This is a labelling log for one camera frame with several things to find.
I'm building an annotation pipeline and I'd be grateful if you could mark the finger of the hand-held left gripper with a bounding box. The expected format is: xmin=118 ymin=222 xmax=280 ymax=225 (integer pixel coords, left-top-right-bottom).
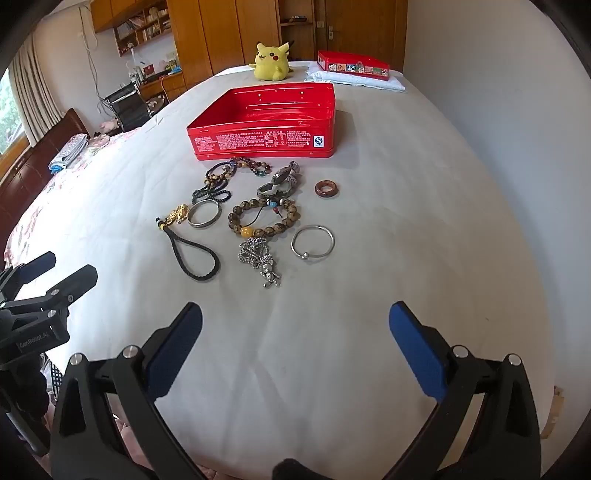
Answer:
xmin=0 ymin=264 xmax=99 ymax=324
xmin=0 ymin=251 xmax=57 ymax=298

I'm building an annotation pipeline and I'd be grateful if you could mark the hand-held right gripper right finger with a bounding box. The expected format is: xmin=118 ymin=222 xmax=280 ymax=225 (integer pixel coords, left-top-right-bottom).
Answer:
xmin=388 ymin=301 xmax=542 ymax=480

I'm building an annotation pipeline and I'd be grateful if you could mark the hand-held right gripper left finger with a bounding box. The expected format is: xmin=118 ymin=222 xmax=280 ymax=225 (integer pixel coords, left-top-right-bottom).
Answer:
xmin=48 ymin=302 xmax=205 ymax=480

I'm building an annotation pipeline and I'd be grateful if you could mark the gold charm with black cord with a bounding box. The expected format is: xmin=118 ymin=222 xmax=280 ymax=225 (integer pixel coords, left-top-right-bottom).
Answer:
xmin=154 ymin=202 xmax=221 ymax=282

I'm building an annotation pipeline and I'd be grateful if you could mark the silver ball chain necklace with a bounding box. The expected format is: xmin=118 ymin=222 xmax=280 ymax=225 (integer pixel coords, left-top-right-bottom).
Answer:
xmin=237 ymin=236 xmax=283 ymax=289

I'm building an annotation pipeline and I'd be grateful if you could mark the wide silver bangle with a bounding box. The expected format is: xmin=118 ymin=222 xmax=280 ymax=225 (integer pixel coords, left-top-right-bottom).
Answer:
xmin=185 ymin=199 xmax=223 ymax=230

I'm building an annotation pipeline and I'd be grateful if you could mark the brown wooden bead bracelet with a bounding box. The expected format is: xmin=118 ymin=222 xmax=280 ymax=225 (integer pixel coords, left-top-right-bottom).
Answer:
xmin=227 ymin=197 xmax=300 ymax=239

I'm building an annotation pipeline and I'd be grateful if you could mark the silver wristwatch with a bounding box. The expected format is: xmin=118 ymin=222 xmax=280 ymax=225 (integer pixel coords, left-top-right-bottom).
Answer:
xmin=257 ymin=160 xmax=304 ymax=200

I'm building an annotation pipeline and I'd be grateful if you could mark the red plastic tray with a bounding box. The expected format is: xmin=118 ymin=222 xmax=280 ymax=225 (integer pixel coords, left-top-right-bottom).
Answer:
xmin=186 ymin=83 xmax=337 ymax=162

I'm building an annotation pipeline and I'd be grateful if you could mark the floral bed sheet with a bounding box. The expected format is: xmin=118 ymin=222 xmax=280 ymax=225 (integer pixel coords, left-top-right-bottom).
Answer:
xmin=0 ymin=131 xmax=125 ymax=278

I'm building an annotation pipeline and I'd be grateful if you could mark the dark wooden headboard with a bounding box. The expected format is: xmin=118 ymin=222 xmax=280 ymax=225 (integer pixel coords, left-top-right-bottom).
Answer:
xmin=0 ymin=108 xmax=91 ymax=265

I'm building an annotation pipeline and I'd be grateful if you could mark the folded patterned cloth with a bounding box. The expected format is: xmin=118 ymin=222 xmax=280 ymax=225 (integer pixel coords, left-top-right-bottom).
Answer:
xmin=48 ymin=133 xmax=90 ymax=175

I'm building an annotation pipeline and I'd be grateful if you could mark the thin silver bangle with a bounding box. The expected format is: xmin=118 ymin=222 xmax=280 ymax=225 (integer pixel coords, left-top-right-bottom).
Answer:
xmin=290 ymin=224 xmax=336 ymax=262

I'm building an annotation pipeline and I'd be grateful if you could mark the beige curtain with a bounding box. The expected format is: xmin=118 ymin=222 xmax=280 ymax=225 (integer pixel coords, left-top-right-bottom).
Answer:
xmin=8 ymin=33 xmax=64 ymax=147

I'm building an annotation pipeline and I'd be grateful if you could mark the black office chair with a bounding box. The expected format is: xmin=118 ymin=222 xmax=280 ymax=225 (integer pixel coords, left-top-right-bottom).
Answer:
xmin=103 ymin=83 xmax=154 ymax=133

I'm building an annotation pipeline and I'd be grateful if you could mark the wooden desk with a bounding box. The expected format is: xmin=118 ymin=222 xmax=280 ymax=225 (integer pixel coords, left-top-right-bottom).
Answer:
xmin=137 ymin=68 xmax=188 ymax=101

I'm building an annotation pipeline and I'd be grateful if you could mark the white lace cloth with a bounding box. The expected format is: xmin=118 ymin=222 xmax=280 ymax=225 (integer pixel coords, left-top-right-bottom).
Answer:
xmin=303 ymin=69 xmax=406 ymax=92

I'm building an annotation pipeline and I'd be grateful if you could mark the wooden wardrobe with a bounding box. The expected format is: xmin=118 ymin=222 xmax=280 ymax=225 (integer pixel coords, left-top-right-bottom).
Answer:
xmin=166 ymin=0 xmax=324 ymax=89

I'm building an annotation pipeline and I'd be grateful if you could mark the red cartoon print tin lid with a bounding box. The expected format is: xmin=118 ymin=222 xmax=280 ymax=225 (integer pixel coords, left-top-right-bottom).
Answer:
xmin=317 ymin=50 xmax=391 ymax=83

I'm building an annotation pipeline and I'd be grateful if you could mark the yellow plush toy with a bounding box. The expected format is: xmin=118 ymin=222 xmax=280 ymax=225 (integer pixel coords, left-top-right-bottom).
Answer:
xmin=249 ymin=41 xmax=295 ymax=82

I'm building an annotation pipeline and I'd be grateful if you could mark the wooden door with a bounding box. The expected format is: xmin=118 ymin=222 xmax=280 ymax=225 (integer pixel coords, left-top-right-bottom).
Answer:
xmin=323 ymin=0 xmax=410 ymax=75

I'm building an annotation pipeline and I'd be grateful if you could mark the dark blue bead bracelet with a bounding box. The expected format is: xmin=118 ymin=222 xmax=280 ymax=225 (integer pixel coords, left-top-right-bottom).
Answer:
xmin=191 ymin=182 xmax=232 ymax=205

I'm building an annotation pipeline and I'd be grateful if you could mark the tiger eye bead bracelet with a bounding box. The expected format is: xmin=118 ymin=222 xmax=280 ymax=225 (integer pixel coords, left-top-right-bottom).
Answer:
xmin=204 ymin=159 xmax=238 ymax=190

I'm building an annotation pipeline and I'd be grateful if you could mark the dark multicolour bead bracelet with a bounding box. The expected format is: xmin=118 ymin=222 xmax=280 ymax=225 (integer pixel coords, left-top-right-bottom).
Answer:
xmin=229 ymin=156 xmax=273 ymax=177

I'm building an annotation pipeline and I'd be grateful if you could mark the wooden wall bookshelf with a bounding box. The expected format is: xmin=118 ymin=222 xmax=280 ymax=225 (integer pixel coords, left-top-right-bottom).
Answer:
xmin=90 ymin=0 xmax=179 ymax=59

